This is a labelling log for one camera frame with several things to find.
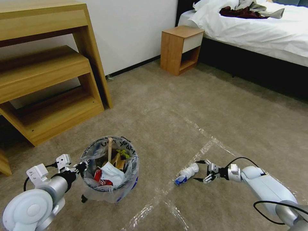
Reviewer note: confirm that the round trash bin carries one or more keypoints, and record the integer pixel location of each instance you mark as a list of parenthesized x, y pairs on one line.
[(90, 184)]

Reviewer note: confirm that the dark red garment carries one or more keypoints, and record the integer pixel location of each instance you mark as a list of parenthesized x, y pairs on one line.
[(237, 12)]

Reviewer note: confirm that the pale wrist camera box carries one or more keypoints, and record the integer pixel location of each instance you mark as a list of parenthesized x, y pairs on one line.
[(63, 159), (213, 167)]

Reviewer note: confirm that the clear plastic bin liner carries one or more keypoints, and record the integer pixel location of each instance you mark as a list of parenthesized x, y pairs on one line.
[(131, 168)]

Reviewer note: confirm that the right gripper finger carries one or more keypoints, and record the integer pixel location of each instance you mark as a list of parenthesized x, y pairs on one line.
[(207, 164), (207, 178)]

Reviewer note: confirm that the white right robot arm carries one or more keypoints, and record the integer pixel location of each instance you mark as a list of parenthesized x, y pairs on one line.
[(264, 186)]

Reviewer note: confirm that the black skirting board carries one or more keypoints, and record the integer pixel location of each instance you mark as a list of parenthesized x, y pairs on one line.
[(134, 67)]

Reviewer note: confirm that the large wooden desk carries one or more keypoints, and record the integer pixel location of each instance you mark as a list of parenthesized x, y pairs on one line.
[(48, 16)]

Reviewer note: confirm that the white bed sheet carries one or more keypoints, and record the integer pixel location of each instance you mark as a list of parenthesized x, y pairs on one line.
[(252, 41)]

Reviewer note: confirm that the red crumpled wrapper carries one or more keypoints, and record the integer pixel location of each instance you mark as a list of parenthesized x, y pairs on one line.
[(99, 176)]

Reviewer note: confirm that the yellow-green plastic scrap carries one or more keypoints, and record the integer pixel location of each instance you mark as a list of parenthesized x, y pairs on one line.
[(122, 153)]

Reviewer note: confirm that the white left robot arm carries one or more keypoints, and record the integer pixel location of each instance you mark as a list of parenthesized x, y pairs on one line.
[(31, 209)]

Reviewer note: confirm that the grey-beige garment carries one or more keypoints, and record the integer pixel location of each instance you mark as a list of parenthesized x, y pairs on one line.
[(260, 7)]

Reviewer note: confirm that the crushed white plastic bottle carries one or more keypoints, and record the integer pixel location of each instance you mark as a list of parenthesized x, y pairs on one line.
[(189, 172)]

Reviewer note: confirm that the white duvet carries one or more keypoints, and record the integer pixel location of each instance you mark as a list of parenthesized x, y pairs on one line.
[(211, 13)]

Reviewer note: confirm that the white face mask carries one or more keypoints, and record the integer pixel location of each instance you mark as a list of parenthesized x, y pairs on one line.
[(113, 174)]

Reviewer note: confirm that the wooden stick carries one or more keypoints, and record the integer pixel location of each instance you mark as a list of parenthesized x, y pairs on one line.
[(110, 151)]

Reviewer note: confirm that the black bed frame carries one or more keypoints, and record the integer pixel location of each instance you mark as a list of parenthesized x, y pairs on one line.
[(252, 69)]

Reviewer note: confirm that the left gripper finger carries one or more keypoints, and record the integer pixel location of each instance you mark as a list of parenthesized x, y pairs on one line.
[(82, 167), (84, 198)]

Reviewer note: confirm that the small wooden furniture piece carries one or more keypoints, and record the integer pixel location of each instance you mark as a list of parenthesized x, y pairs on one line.
[(3, 161)]

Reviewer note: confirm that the clear floor tape strip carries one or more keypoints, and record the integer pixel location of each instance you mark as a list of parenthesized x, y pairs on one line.
[(176, 214), (211, 138), (173, 185)]

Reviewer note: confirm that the wooden nightstand white drawer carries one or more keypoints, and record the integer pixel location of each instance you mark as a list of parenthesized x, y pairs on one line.
[(172, 50)]

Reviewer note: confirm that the brown paper bag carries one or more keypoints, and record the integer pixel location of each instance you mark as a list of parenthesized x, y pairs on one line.
[(119, 162)]

